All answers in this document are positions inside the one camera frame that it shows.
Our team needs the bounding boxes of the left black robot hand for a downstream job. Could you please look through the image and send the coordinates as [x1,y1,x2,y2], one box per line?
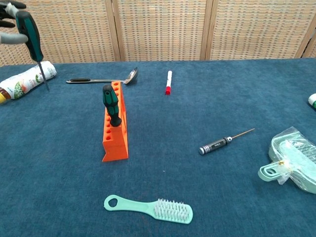
[0,0,29,45]

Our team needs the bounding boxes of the long teal black screwdriver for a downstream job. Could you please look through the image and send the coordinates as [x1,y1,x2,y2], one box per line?
[15,11,50,92]

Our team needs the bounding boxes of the short green black screwdriver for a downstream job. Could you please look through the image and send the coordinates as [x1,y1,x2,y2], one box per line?
[102,84,123,127]

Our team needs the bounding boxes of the orange tool rack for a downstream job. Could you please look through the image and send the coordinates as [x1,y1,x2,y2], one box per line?
[102,81,129,163]

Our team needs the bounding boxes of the white printed bottle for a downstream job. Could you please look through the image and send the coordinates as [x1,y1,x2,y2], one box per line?
[0,61,57,104]

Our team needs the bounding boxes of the woven folding screen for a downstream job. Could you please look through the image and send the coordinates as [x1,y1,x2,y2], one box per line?
[0,0,316,67]

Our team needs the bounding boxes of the white marker red cap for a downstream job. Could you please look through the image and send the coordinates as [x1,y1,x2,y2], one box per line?
[164,71,173,96]

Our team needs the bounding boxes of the blue table cloth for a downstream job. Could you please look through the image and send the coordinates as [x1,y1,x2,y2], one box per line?
[0,58,316,237]

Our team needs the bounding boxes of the mint green scrub brush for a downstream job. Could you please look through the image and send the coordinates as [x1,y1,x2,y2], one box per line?
[103,195,194,225]

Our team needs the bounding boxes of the black precision screwdriver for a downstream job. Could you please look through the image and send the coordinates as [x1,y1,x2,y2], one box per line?
[198,128,256,156]

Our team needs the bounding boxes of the mint dustpan in plastic bag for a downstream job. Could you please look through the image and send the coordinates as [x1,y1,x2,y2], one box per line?
[258,126,316,195]

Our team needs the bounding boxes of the steel ladle black handle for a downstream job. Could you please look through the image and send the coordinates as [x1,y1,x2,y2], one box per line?
[66,67,139,86]

